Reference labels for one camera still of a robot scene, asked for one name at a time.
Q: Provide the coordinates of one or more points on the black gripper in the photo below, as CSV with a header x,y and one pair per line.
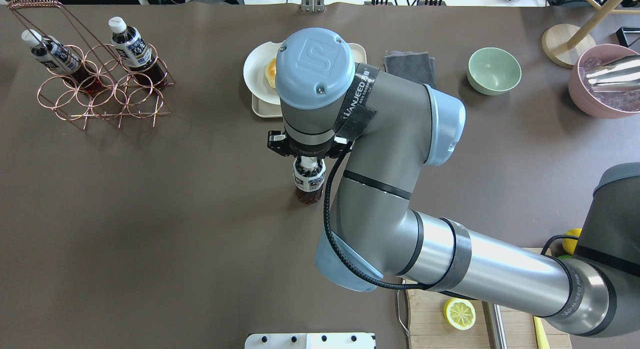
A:
x,y
306,151

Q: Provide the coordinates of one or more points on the tea bottle front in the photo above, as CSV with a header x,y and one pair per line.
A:
x,y
309,178

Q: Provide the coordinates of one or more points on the tea bottle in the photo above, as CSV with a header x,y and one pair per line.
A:
x,y
136,55
62,62
309,178

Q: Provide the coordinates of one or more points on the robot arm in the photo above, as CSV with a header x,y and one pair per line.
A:
x,y
391,127

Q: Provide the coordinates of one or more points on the cream rectangular tray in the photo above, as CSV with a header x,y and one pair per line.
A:
x,y
263,109

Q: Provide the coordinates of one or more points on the tea bottle rear right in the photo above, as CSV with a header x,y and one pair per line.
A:
x,y
136,55

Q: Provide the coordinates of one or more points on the tea bottle rear left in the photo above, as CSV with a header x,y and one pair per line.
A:
x,y
62,62

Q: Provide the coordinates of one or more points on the black framed tray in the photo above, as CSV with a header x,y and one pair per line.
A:
x,y
627,36

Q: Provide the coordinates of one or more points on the glazed donut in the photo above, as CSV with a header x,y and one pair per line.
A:
x,y
270,72

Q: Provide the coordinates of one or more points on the white round plate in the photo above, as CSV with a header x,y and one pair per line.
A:
x,y
254,72

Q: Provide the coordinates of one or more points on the grey folded cloth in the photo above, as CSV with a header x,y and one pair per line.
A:
x,y
417,67

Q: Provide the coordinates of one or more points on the green bowl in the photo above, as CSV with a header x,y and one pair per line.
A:
x,y
493,71

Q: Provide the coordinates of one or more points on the wooden cutting board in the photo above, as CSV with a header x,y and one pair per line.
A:
x,y
428,328

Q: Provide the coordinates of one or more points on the half lemon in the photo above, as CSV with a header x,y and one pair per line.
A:
x,y
459,313

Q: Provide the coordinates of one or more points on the steel muddler black tip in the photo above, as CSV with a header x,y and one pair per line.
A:
x,y
494,325

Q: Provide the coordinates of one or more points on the wooden stand with round base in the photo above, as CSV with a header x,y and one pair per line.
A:
x,y
564,44

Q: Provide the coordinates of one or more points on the yellow lemon upper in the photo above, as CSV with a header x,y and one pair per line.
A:
x,y
569,244

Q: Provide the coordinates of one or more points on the yellow plastic knife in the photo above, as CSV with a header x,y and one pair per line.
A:
x,y
541,339

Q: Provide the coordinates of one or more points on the pink bowl with ice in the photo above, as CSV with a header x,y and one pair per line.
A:
x,y
607,105

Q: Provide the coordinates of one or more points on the steel ice scoop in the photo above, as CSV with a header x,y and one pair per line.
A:
x,y
620,75

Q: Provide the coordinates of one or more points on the aluminium frame post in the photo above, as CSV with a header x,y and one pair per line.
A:
x,y
312,6

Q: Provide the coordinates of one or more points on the copper wire bottle rack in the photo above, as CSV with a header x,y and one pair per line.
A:
x,y
122,97

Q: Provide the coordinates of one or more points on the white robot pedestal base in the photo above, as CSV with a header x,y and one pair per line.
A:
x,y
312,340

